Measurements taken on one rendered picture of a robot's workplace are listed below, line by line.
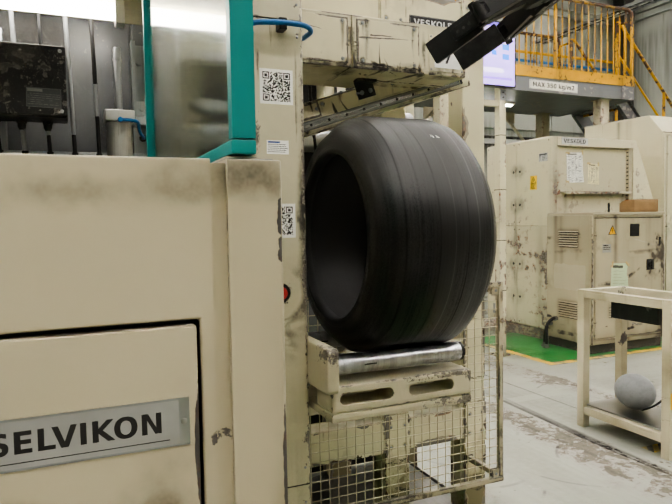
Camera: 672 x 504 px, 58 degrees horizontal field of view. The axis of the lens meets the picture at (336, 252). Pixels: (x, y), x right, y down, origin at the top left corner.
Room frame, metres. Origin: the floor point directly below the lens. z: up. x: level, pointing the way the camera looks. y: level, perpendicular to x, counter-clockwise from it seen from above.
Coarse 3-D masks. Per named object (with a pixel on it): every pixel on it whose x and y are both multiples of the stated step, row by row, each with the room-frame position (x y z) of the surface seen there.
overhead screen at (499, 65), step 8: (496, 24) 5.21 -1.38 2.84; (496, 48) 5.21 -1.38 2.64; (504, 48) 5.25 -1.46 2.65; (512, 48) 5.28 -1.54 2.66; (488, 56) 5.18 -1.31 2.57; (496, 56) 5.21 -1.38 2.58; (504, 56) 5.25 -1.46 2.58; (512, 56) 5.28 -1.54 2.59; (488, 64) 5.18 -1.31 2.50; (496, 64) 5.21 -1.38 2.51; (504, 64) 5.25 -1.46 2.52; (512, 64) 5.28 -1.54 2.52; (488, 72) 5.18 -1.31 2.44; (496, 72) 5.21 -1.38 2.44; (504, 72) 5.25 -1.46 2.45; (512, 72) 5.28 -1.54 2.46; (488, 80) 5.18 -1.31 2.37; (496, 80) 5.21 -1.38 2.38; (504, 80) 5.24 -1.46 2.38; (512, 80) 5.28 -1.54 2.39; (504, 88) 5.29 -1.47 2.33; (512, 88) 5.30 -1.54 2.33
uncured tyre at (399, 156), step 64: (384, 128) 1.36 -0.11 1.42; (448, 128) 1.45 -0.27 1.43; (320, 192) 1.73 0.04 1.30; (384, 192) 1.26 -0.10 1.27; (448, 192) 1.28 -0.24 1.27; (320, 256) 1.75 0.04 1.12; (384, 256) 1.25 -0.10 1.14; (448, 256) 1.27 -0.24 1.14; (320, 320) 1.56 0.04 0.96; (384, 320) 1.30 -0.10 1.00; (448, 320) 1.35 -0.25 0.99
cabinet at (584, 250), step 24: (552, 216) 5.72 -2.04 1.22; (576, 216) 5.45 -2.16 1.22; (600, 216) 5.33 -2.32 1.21; (624, 216) 5.45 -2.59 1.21; (648, 216) 5.57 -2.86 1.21; (552, 240) 5.72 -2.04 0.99; (576, 240) 5.45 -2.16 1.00; (600, 240) 5.32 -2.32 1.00; (624, 240) 5.44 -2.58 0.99; (648, 240) 5.56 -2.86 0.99; (552, 264) 5.72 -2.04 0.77; (576, 264) 5.45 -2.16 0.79; (600, 264) 5.32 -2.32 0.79; (624, 264) 5.44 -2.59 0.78; (648, 264) 5.55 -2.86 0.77; (552, 288) 5.72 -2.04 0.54; (576, 288) 5.45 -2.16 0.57; (648, 288) 5.56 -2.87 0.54; (552, 312) 5.72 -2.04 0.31; (576, 312) 5.45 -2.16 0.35; (600, 312) 5.32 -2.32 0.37; (552, 336) 5.72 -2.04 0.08; (576, 336) 5.45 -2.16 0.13; (600, 336) 5.33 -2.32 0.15; (648, 336) 5.57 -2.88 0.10
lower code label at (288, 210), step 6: (282, 204) 1.34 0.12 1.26; (288, 204) 1.34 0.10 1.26; (294, 204) 1.35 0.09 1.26; (282, 210) 1.34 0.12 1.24; (288, 210) 1.34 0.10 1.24; (294, 210) 1.35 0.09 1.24; (282, 216) 1.34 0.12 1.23; (288, 216) 1.34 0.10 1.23; (294, 216) 1.35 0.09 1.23; (282, 222) 1.34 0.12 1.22; (288, 222) 1.34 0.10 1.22; (294, 222) 1.35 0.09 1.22; (282, 228) 1.34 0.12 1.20; (288, 228) 1.34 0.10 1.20; (294, 228) 1.35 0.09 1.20; (282, 234) 1.34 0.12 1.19; (288, 234) 1.34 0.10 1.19; (294, 234) 1.35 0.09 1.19
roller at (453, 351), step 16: (368, 352) 1.35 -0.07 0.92; (384, 352) 1.36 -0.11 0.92; (400, 352) 1.37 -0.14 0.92; (416, 352) 1.39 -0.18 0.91; (432, 352) 1.40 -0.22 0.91; (448, 352) 1.42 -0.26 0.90; (464, 352) 1.43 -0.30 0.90; (352, 368) 1.32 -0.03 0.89; (368, 368) 1.34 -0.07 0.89; (384, 368) 1.36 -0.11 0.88
